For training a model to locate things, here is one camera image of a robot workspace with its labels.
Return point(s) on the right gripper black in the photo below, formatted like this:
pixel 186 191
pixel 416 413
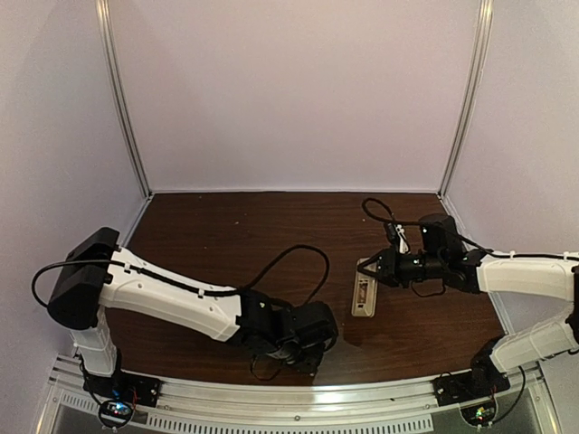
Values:
pixel 385 265

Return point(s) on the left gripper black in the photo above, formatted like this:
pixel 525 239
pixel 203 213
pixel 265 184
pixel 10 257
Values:
pixel 308 364

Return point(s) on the white remote control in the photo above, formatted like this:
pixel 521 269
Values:
pixel 364 295

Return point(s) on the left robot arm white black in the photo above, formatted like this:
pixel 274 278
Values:
pixel 99 274

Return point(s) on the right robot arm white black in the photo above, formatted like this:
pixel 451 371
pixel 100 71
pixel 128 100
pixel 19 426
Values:
pixel 459 263

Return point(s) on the right circuit board with LED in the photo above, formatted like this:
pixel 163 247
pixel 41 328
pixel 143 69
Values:
pixel 479 415

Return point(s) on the circuit board with led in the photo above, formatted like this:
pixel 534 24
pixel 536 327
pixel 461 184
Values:
pixel 115 414
pixel 479 415

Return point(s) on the left circuit board with LED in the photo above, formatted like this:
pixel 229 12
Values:
pixel 115 414

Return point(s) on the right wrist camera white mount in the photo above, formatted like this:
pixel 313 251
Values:
pixel 395 233

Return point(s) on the aluminium front rail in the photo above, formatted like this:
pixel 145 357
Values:
pixel 407 406

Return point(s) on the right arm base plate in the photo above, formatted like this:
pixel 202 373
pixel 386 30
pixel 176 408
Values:
pixel 453 388

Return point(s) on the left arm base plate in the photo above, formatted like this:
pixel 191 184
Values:
pixel 128 387

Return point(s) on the right aluminium frame post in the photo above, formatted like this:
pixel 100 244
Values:
pixel 477 63

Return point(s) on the aluminium frame post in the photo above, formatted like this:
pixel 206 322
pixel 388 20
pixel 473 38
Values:
pixel 119 96
pixel 477 63

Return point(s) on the left aluminium frame post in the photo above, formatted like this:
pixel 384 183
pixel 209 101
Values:
pixel 119 96

